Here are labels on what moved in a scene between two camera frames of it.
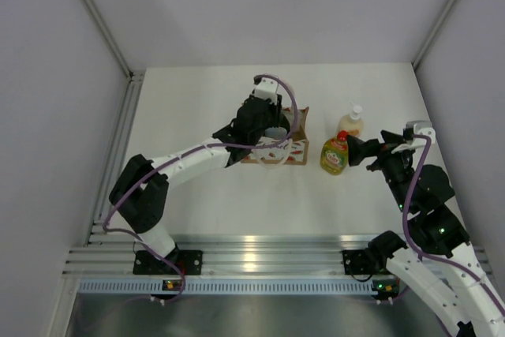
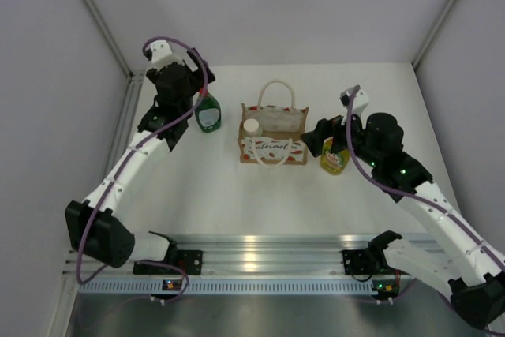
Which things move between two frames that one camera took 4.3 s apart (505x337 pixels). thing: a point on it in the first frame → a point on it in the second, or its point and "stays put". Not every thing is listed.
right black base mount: x=359 y=261 stays put
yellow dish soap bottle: x=334 y=154 stays put
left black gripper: x=275 y=109 → x=195 y=76
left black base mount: x=189 y=261 stays put
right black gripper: x=358 y=149 → x=314 y=140
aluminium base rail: x=225 y=255 stays put
